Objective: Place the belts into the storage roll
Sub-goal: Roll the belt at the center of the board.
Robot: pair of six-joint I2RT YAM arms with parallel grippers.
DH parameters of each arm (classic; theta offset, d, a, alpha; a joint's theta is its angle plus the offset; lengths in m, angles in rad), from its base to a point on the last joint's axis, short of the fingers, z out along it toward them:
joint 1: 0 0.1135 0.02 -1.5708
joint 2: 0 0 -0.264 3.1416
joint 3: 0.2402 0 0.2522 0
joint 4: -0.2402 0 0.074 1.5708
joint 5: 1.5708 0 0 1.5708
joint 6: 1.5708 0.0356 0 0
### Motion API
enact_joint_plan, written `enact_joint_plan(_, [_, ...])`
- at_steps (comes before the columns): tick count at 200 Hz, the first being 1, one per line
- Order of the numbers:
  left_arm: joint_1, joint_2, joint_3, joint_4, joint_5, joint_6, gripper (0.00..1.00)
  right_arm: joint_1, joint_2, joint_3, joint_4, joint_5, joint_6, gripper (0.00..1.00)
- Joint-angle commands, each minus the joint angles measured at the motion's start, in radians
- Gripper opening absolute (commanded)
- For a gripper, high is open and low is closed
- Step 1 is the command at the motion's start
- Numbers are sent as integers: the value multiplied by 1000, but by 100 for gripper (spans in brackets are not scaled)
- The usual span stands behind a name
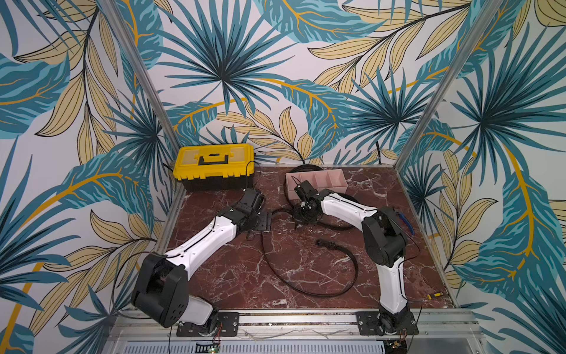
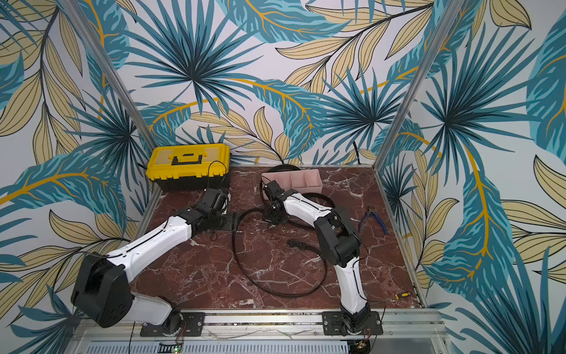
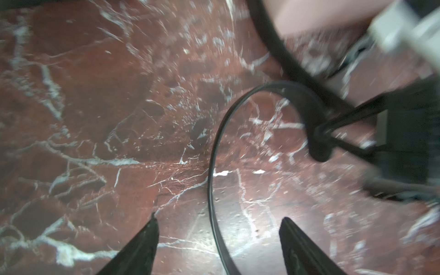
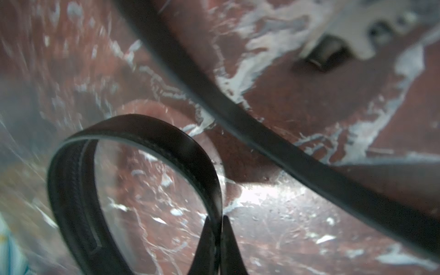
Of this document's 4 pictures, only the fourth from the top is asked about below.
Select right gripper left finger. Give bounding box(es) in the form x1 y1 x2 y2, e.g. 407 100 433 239
188 217 218 275

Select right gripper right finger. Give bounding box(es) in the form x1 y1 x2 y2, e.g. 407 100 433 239
220 215 248 275

